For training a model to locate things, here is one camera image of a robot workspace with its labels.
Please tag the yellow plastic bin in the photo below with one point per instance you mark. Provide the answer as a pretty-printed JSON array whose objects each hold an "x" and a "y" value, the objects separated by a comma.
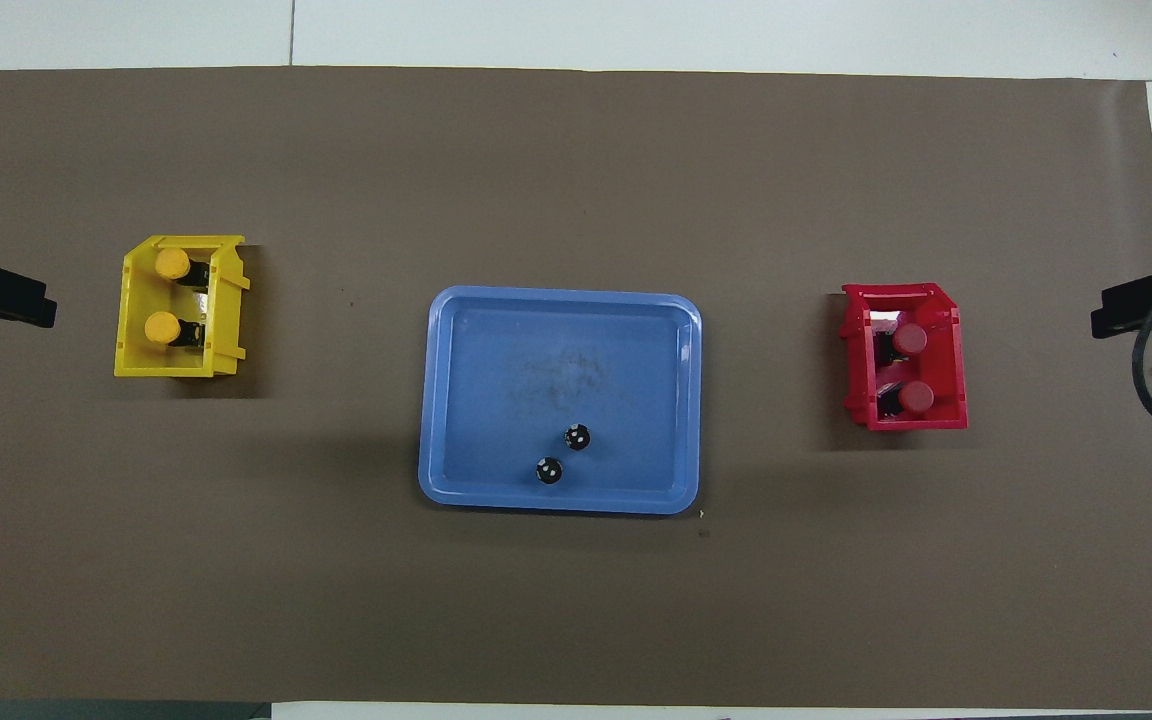
[{"x": 136, "y": 300}]

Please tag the black cylindrical capacitor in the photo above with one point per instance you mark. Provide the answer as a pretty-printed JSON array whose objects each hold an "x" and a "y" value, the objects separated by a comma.
[
  {"x": 548, "y": 470},
  {"x": 577, "y": 437}
]

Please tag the red plastic bin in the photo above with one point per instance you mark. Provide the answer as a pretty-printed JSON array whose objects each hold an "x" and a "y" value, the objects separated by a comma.
[{"x": 861, "y": 370}]

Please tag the brown paper mat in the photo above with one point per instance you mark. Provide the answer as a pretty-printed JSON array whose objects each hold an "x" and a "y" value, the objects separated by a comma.
[{"x": 576, "y": 180}]

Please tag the yellow push button switch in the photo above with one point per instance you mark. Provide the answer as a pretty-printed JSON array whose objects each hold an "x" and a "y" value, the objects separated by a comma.
[
  {"x": 162, "y": 328},
  {"x": 172, "y": 264}
]

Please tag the red push button switch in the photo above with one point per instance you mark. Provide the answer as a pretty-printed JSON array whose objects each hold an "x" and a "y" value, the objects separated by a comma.
[
  {"x": 918, "y": 397},
  {"x": 909, "y": 340}
]

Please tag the blue plastic tray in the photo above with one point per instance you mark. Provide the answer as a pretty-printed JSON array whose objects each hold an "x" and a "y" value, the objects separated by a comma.
[{"x": 626, "y": 400}]

